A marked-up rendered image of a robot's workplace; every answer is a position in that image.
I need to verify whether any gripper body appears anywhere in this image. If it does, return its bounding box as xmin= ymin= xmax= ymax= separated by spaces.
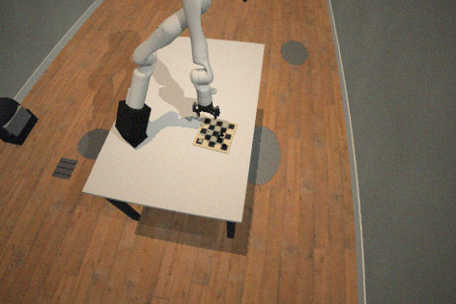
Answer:
xmin=198 ymin=102 xmax=214 ymax=113

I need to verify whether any chessboard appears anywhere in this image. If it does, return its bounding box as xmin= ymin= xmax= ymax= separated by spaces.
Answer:
xmin=192 ymin=116 xmax=238 ymax=153

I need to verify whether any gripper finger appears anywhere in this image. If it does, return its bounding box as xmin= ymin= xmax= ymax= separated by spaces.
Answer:
xmin=206 ymin=106 xmax=220 ymax=120
xmin=192 ymin=102 xmax=203 ymax=117

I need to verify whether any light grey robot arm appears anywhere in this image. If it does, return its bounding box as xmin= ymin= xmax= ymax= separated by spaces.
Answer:
xmin=126 ymin=0 xmax=217 ymax=109

